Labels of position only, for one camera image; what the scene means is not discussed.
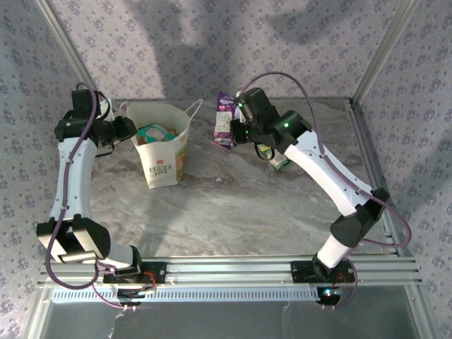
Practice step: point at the green snack packet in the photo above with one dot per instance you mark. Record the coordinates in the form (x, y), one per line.
(280, 163)

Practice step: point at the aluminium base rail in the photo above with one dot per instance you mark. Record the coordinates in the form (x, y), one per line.
(229, 270)

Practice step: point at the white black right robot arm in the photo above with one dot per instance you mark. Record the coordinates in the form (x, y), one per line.
(310, 169)

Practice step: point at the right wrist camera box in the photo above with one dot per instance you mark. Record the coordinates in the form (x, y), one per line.
(238, 113)

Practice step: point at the aluminium frame leg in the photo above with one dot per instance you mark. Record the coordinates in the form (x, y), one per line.
(423, 318)
(37, 318)

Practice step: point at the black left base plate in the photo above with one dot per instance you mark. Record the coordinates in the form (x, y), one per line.
(160, 273)

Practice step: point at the thin aluminium table edge rail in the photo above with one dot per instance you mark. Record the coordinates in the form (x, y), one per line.
(328, 101)

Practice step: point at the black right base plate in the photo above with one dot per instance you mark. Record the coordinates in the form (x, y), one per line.
(300, 273)

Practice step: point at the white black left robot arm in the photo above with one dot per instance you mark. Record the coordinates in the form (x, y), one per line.
(79, 176)

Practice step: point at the left control board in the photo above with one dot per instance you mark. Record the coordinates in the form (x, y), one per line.
(127, 295)

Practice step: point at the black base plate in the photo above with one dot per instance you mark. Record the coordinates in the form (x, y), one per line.
(160, 273)
(300, 273)

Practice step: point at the teal snack packet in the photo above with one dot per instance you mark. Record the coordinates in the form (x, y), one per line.
(152, 134)

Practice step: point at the purple snack packet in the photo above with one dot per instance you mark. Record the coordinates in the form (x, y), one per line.
(223, 120)

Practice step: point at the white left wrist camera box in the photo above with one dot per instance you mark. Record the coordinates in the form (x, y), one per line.
(106, 109)

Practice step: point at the control board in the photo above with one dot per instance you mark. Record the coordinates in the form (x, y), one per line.
(127, 295)
(328, 298)

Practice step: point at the aluminium side rail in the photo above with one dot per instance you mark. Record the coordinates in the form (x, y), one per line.
(368, 141)

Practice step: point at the right control board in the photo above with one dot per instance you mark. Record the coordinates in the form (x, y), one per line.
(328, 298)

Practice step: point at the white green paper bag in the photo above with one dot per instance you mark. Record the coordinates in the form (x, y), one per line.
(160, 169)

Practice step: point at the aluminium corner post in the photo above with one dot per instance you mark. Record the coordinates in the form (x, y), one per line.
(71, 53)
(383, 52)

